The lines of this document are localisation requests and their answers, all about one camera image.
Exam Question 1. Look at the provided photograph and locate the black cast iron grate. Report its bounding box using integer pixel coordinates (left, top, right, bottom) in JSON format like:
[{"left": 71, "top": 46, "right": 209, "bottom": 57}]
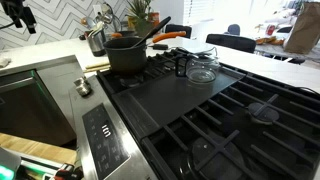
[
  {"left": 96, "top": 48, "right": 188, "bottom": 95},
  {"left": 142, "top": 63, "right": 320, "bottom": 180}
]

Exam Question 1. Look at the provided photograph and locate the black plastic ladle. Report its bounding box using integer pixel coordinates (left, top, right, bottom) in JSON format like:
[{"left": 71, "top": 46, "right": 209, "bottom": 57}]
[{"left": 132, "top": 16, "right": 172, "bottom": 48}]

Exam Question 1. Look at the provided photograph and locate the brown paper bag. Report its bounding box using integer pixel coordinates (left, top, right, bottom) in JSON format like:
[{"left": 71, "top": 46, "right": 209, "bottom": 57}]
[{"left": 283, "top": 1, "right": 320, "bottom": 55}]

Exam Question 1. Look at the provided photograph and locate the green lit device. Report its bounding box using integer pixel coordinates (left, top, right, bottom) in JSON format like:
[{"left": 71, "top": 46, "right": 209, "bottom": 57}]
[{"left": 0, "top": 146, "right": 23, "bottom": 180}]

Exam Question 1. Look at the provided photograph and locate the round black burner cap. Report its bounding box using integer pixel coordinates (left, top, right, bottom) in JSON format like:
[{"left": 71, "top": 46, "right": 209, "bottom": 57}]
[
  {"left": 247, "top": 101, "right": 281, "bottom": 125},
  {"left": 190, "top": 137, "right": 247, "bottom": 180}
]

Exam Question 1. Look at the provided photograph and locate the stainless steel dishwasher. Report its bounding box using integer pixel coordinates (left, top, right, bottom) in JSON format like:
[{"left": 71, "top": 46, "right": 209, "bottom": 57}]
[{"left": 0, "top": 69, "right": 78, "bottom": 148}]

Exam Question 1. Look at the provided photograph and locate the blue office chair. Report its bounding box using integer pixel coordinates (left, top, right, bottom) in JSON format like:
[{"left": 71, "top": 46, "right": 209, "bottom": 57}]
[{"left": 223, "top": 23, "right": 242, "bottom": 36}]

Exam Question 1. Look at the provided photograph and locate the steel utensil holder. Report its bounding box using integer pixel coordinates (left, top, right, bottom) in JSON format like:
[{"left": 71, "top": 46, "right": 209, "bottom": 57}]
[{"left": 86, "top": 29, "right": 108, "bottom": 58}]

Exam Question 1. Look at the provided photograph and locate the glass coffee carafe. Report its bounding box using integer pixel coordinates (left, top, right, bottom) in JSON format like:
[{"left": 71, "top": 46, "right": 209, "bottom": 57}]
[{"left": 175, "top": 52, "right": 221, "bottom": 85}]

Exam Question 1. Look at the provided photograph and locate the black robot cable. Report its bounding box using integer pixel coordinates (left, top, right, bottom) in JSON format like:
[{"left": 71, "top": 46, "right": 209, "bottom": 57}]
[{"left": 0, "top": 20, "right": 16, "bottom": 31}]

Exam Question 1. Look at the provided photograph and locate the small black box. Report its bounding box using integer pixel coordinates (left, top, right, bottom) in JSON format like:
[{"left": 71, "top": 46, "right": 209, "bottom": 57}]
[{"left": 151, "top": 43, "right": 170, "bottom": 51}]

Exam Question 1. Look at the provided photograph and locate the dark grey cooking pot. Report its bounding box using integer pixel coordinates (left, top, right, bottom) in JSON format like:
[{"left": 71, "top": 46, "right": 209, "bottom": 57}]
[{"left": 103, "top": 30, "right": 188, "bottom": 76}]

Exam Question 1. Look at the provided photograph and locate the silver stove knob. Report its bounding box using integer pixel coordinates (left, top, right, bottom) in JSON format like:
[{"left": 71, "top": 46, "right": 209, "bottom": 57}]
[
  {"left": 73, "top": 76, "right": 89, "bottom": 88},
  {"left": 75, "top": 83, "right": 93, "bottom": 98}
]

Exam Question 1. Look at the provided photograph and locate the red white package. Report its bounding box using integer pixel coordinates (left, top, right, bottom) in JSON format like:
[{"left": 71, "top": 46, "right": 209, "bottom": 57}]
[{"left": 265, "top": 24, "right": 277, "bottom": 37}]

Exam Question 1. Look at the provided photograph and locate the black stove control panel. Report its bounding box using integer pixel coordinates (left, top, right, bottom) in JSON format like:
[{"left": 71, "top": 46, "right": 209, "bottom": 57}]
[{"left": 81, "top": 102, "right": 131, "bottom": 180}]

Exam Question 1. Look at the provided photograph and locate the white cloth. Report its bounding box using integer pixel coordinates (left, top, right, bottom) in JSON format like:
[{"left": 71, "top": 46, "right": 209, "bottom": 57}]
[{"left": 0, "top": 57, "right": 13, "bottom": 69}]

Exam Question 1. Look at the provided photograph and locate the metal bowl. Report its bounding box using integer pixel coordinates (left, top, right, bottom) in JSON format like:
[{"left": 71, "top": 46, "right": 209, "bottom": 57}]
[{"left": 94, "top": 2, "right": 123, "bottom": 33}]

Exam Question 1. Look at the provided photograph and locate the small dark pot orange handle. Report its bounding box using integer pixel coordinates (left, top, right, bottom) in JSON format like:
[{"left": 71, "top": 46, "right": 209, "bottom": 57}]
[{"left": 111, "top": 30, "right": 137, "bottom": 39}]

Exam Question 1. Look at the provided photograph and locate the white wall outlet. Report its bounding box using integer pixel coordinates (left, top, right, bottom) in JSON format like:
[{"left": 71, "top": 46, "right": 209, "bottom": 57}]
[{"left": 92, "top": 3, "right": 103, "bottom": 18}]

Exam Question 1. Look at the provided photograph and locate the black griddle plate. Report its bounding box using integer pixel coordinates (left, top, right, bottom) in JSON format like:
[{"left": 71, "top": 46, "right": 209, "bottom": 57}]
[{"left": 111, "top": 64, "right": 246, "bottom": 140}]

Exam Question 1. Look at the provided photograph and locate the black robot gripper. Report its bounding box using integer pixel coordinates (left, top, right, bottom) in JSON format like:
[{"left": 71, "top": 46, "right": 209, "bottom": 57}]
[{"left": 0, "top": 0, "right": 38, "bottom": 35}]

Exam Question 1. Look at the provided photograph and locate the green potted plant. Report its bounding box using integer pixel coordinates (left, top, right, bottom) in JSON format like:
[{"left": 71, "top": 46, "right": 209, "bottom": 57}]
[{"left": 125, "top": 0, "right": 161, "bottom": 38}]

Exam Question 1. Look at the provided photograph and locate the red black tool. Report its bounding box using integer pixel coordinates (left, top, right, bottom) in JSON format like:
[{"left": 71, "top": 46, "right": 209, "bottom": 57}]
[{"left": 52, "top": 162, "right": 84, "bottom": 180}]

